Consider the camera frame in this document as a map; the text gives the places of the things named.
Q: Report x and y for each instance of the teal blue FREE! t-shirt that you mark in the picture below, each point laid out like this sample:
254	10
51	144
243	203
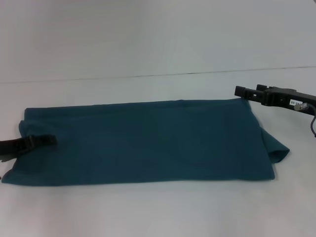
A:
160	140

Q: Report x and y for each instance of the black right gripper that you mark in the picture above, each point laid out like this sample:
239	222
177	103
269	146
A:
286	98

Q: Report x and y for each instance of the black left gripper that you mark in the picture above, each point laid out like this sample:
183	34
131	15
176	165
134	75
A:
13	148

